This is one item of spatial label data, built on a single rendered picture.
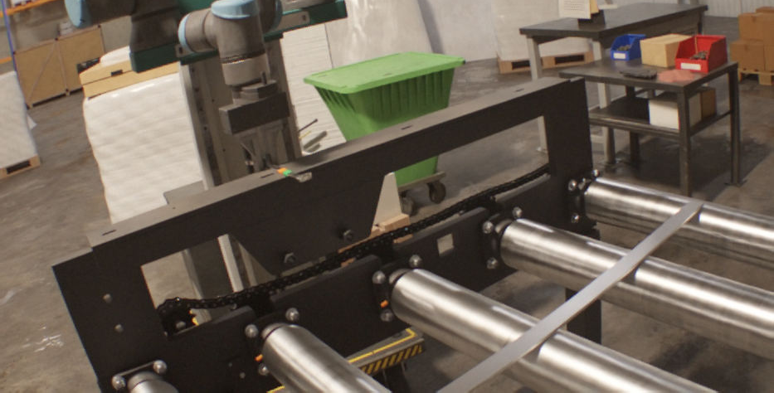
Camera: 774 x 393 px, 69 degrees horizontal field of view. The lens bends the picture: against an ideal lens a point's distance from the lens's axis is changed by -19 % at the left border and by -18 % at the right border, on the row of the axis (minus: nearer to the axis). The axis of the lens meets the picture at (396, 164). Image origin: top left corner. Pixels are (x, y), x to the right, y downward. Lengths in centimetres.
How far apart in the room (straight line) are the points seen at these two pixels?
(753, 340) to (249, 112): 102
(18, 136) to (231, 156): 718
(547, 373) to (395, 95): 296
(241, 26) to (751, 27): 618
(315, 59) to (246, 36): 373
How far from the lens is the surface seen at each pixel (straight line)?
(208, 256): 238
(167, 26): 187
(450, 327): 123
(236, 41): 127
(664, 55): 384
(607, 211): 166
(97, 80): 467
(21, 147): 921
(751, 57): 675
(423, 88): 394
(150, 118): 458
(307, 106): 505
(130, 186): 474
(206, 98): 211
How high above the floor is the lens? 152
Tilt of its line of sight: 17 degrees down
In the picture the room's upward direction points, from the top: 10 degrees counter-clockwise
